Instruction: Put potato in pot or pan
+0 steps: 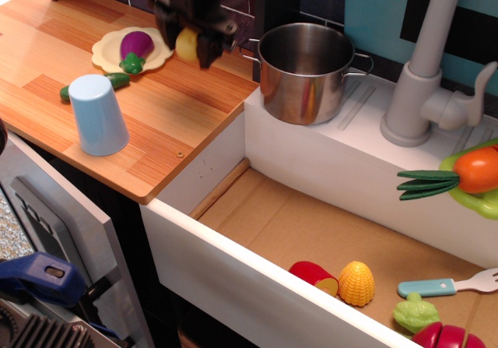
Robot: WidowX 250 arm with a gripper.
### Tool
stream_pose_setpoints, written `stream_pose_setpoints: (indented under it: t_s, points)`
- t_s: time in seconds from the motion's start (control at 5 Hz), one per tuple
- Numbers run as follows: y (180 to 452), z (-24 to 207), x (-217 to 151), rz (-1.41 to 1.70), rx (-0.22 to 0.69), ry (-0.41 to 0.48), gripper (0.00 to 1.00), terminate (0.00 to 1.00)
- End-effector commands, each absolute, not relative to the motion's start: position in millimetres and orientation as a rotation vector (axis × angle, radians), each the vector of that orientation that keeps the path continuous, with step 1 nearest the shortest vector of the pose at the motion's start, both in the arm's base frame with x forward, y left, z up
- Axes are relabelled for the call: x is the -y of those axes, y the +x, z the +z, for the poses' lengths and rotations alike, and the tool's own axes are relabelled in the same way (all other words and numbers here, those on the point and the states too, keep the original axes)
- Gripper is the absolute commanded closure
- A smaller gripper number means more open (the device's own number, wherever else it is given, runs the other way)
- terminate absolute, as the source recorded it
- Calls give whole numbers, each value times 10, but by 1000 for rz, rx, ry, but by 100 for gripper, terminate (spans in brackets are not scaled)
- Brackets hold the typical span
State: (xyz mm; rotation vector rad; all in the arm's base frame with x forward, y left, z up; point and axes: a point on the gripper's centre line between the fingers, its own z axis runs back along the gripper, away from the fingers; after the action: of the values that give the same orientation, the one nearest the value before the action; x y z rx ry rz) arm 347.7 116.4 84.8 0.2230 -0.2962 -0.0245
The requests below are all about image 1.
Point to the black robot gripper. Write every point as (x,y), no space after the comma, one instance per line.
(216,30)

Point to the yellow toy potato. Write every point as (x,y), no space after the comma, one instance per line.
(186,45)

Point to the stainless steel pot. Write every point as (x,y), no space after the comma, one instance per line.
(303,70)

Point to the purple toy eggplant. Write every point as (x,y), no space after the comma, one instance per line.
(134,49)

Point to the green toy cucumber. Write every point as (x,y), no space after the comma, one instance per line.
(117,80)

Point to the pale yellow toy plate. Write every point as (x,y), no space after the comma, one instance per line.
(106,52)

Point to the light blue plastic cup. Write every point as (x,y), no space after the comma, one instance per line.
(99,121)

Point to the white toy sink basin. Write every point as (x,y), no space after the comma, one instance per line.
(265,195)

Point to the grey oven door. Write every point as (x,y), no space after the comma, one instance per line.
(60,220)

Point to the grey toy faucet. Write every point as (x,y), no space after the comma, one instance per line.
(418,100)

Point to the red toy fruit half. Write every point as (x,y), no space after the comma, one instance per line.
(315,275)

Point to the blue clamp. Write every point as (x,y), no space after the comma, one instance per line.
(43,277)

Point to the yellow toy corn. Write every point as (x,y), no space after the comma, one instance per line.
(356,284)

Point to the orange toy carrot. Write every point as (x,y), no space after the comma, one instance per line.
(475,172)

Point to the black finned metal device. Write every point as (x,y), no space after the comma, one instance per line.
(24,326)

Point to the lime green plastic tray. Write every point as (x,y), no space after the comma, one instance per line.
(484,204)

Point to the light green toy vegetable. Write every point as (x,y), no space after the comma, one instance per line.
(414,313)

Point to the red sliced toy fruit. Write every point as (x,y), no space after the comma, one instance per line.
(438,335)

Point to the toy fork blue handle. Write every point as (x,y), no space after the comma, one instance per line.
(484,281)

